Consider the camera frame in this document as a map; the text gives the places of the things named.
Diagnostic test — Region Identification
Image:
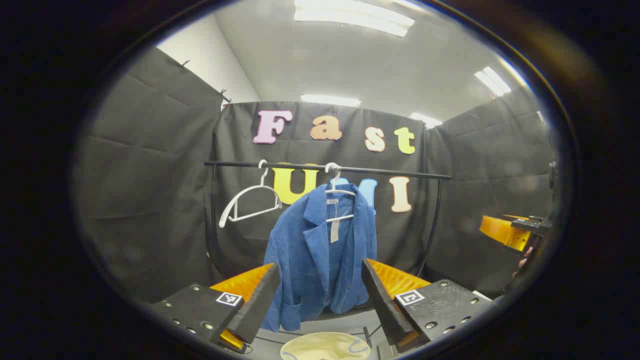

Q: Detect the black backdrop cloth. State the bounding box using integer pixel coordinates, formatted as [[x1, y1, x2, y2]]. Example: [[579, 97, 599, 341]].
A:
[[75, 47, 557, 306]]

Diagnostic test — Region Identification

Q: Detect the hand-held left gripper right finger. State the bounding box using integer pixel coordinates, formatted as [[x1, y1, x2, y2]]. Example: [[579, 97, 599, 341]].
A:
[[361, 258, 497, 353]]

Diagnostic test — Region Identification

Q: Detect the blue corduroy jacket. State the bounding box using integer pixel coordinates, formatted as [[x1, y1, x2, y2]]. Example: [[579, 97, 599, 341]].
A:
[[261, 183, 378, 333]]

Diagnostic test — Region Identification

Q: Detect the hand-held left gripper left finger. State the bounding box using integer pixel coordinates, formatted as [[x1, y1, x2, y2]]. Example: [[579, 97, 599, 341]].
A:
[[149, 262, 282, 355]]

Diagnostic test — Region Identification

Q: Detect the ceiling light panel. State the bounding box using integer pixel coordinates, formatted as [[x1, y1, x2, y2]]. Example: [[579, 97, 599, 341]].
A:
[[409, 112, 444, 130], [300, 94, 362, 108], [473, 66, 513, 98], [294, 0, 416, 38]]

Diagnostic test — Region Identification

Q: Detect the black clothes rack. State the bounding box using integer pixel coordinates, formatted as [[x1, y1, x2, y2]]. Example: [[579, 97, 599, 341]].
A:
[[204, 160, 452, 351]]

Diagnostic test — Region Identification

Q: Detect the white hanger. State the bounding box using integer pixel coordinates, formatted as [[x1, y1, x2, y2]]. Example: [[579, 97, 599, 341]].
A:
[[324, 162, 358, 224], [218, 159, 283, 229]]

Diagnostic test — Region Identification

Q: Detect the round cream laundry hamper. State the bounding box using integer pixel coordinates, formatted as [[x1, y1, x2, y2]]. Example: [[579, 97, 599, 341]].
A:
[[280, 331, 372, 360]]

